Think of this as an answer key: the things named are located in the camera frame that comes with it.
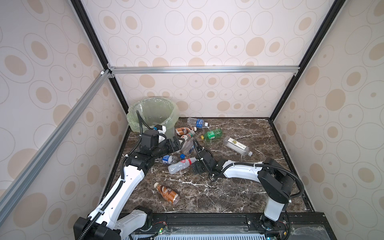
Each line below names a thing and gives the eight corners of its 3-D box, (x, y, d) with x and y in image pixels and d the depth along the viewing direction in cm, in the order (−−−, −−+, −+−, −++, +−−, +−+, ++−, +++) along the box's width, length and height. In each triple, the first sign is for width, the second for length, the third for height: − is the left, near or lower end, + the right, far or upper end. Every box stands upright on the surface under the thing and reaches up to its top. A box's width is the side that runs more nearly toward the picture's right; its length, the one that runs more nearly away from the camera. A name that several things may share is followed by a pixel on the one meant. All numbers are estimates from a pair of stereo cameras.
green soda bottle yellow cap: (203, 143, 107) (203, 138, 103) (200, 138, 110) (200, 133, 106) (222, 136, 111) (223, 132, 107) (219, 132, 114) (220, 127, 110)
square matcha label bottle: (222, 144, 107) (223, 139, 102) (225, 139, 109) (227, 134, 105) (249, 159, 99) (252, 154, 95) (252, 153, 102) (255, 149, 97)
